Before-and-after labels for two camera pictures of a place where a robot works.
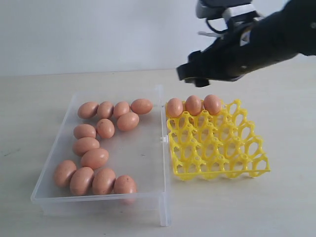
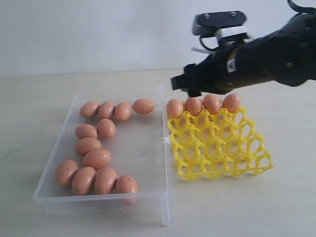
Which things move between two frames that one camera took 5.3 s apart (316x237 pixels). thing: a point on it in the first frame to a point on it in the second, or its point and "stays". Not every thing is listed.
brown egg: [212, 104] stays
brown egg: [105, 128] stays
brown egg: [82, 145] stays
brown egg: [83, 130] stays
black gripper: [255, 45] to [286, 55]
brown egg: [128, 121] to [232, 102]
